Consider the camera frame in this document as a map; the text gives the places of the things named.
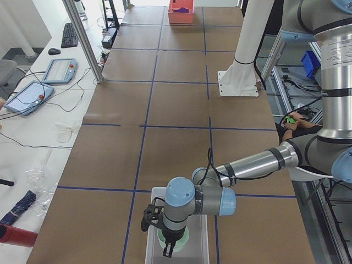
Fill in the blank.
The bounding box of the purple microfiber cloth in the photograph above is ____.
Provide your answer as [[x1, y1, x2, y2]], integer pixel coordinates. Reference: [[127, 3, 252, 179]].
[[173, 7, 190, 13]]

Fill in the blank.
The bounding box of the aluminium frame post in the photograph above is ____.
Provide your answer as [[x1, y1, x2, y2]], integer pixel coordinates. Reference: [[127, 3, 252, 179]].
[[62, 0, 103, 84]]

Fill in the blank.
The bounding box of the green handled screwdriver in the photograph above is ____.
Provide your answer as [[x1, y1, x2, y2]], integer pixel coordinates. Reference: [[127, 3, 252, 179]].
[[284, 115, 296, 124]]

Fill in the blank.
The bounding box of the lower teach pendant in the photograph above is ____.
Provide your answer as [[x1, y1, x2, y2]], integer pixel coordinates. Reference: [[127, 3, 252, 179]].
[[4, 81, 54, 116]]

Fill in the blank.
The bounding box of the black keyboard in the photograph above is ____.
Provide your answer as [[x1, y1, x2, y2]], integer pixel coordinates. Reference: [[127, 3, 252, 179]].
[[61, 23, 79, 48]]

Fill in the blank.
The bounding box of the blue storage bin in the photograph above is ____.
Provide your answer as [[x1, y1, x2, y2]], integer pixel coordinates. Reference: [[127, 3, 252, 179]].
[[301, 51, 321, 79]]

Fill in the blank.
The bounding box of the translucent plastic bin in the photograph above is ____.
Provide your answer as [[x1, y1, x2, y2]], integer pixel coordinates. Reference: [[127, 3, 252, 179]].
[[141, 187, 210, 263]]

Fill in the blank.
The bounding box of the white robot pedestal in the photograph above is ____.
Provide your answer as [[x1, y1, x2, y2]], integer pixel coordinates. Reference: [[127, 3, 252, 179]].
[[218, 0, 274, 97]]

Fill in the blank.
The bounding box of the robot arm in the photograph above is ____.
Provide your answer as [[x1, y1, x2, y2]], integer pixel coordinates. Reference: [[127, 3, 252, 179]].
[[141, 1, 351, 258]]

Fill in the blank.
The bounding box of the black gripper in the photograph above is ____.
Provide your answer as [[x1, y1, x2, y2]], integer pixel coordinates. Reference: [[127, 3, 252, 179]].
[[141, 197, 179, 257]]

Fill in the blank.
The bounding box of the mint green bowl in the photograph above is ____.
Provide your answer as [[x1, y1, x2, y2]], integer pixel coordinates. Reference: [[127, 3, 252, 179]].
[[157, 227, 190, 253]]

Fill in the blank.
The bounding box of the seated person in black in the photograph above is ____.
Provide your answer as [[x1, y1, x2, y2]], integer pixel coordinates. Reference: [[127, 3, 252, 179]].
[[275, 111, 322, 144]]

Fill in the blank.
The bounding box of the upper teach pendant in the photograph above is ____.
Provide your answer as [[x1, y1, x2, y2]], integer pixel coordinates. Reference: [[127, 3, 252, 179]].
[[42, 58, 78, 85]]

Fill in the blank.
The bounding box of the black computer mouse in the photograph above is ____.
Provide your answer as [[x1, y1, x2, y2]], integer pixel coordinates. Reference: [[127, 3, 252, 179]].
[[48, 48, 61, 56]]

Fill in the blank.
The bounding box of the pink plastic tray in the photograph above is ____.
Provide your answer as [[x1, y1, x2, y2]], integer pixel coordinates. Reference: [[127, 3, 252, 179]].
[[168, 0, 194, 24]]

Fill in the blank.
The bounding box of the black computer box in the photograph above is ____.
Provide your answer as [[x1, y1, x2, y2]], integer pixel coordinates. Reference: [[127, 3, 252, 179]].
[[101, 28, 118, 49]]

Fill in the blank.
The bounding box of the red bottle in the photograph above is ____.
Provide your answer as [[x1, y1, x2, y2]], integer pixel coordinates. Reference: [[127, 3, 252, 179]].
[[1, 224, 38, 248]]

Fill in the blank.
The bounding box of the teach pendant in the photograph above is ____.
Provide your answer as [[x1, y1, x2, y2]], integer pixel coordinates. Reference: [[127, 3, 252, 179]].
[[4, 81, 54, 116], [42, 58, 78, 85]]

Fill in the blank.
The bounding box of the blue black tool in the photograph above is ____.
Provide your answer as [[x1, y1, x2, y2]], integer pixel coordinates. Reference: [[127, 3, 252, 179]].
[[1, 190, 36, 226]]

